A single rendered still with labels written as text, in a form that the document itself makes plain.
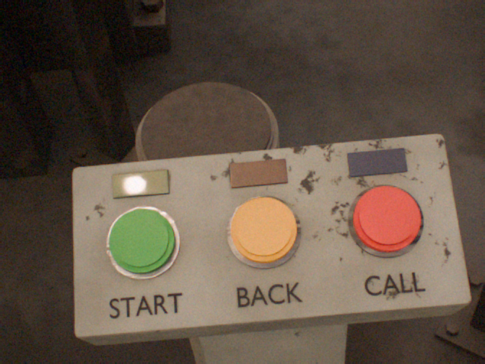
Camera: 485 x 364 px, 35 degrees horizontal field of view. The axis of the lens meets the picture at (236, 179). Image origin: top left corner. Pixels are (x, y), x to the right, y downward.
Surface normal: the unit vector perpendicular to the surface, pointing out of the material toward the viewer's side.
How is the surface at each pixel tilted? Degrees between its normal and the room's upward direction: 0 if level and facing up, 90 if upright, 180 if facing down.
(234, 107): 0
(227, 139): 0
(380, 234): 20
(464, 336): 0
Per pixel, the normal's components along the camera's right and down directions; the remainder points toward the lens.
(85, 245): -0.05, -0.30
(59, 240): -0.07, -0.61
